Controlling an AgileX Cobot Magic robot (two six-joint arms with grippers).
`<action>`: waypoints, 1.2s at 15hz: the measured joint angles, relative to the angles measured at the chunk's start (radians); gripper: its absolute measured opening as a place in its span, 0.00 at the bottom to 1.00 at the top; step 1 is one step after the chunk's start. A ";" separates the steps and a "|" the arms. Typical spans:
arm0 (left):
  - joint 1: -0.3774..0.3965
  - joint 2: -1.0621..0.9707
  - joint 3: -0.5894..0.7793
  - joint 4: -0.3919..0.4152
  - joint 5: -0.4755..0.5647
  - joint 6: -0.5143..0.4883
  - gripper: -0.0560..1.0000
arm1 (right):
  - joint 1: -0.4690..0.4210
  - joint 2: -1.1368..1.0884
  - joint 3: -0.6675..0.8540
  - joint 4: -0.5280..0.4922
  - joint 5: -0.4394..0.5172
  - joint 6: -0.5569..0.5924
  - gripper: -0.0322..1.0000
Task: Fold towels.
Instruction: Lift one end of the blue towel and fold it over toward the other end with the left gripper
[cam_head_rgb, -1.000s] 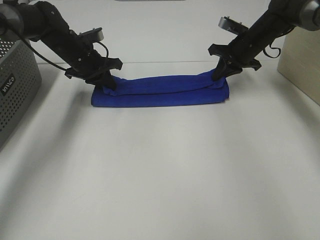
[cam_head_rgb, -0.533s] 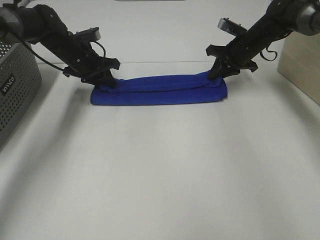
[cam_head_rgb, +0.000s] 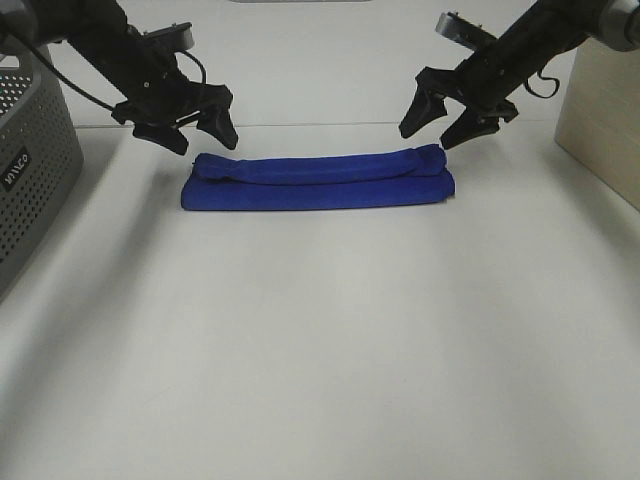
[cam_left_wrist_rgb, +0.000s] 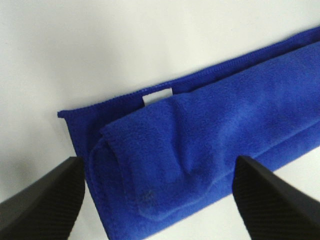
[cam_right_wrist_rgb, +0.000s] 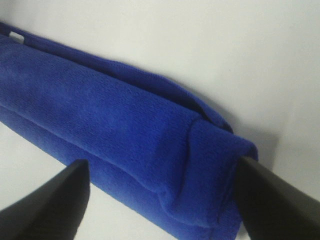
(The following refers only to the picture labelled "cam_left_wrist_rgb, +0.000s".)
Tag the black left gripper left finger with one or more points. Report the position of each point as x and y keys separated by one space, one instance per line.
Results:
x=48 y=208

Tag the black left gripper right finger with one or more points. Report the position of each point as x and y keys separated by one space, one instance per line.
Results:
x=270 y=208

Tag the blue microfibre towel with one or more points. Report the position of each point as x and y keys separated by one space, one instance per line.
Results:
x=148 y=167

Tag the white towel label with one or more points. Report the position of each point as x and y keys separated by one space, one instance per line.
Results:
x=157 y=96

